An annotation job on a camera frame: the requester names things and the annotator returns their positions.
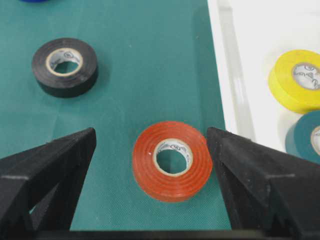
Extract red tape roll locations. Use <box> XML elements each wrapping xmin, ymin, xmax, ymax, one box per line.
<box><xmin>132</xmin><ymin>121</ymin><xmax>213</xmax><ymax>203</ymax></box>

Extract white plastic case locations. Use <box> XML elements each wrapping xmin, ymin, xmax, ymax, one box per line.
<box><xmin>207</xmin><ymin>0</ymin><xmax>320</xmax><ymax>152</ymax></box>

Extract blue tape roll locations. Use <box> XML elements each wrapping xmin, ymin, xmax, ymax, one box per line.
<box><xmin>21</xmin><ymin>0</ymin><xmax>47</xmax><ymax>3</ymax></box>

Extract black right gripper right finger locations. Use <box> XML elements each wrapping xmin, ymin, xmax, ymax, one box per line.
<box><xmin>207</xmin><ymin>127</ymin><xmax>320</xmax><ymax>232</ymax></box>

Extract black tape roll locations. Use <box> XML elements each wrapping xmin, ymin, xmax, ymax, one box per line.
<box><xmin>31</xmin><ymin>38</ymin><xmax>99</xmax><ymax>98</ymax></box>

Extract yellow tape roll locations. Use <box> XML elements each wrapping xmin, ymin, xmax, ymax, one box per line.
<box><xmin>268</xmin><ymin>49</ymin><xmax>320</xmax><ymax>114</ymax></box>

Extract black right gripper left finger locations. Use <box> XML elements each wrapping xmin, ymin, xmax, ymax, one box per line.
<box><xmin>0</xmin><ymin>127</ymin><xmax>97</xmax><ymax>232</ymax></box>

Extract green tape roll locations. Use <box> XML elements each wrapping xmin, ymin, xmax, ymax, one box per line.
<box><xmin>285</xmin><ymin>110</ymin><xmax>320</xmax><ymax>164</ymax></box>

